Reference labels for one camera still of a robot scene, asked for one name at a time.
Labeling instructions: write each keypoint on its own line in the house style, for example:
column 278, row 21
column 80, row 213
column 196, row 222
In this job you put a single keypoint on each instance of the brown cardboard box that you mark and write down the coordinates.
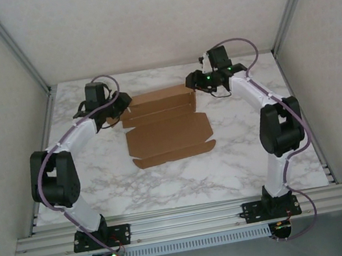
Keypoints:
column 165, row 135

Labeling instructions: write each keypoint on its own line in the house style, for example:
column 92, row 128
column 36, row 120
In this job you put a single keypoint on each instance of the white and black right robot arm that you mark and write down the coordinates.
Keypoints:
column 275, row 173

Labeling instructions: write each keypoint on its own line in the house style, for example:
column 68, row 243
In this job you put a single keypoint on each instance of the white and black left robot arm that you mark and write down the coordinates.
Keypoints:
column 84, row 211

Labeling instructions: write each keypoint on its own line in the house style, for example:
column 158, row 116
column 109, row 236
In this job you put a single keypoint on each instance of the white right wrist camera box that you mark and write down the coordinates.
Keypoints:
column 205, row 62

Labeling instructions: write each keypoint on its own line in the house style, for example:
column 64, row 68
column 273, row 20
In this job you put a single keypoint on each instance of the aluminium left side rail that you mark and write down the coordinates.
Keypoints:
column 43, row 142

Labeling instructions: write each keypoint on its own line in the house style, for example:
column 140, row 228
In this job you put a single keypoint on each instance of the aluminium right side rail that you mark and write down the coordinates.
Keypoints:
column 296, row 93

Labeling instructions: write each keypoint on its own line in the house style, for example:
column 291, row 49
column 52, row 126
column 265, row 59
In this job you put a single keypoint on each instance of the aluminium left frame post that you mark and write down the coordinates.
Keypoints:
column 13, row 46

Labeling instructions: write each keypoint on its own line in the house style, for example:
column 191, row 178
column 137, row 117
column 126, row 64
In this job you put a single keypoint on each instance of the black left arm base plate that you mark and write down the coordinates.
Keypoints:
column 123, row 233

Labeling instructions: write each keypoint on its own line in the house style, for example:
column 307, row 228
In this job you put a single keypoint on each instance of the aluminium mounting rail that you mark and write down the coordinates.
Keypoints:
column 186, row 220

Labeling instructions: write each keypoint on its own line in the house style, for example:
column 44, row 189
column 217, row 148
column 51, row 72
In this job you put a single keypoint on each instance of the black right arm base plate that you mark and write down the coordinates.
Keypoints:
column 252, row 211

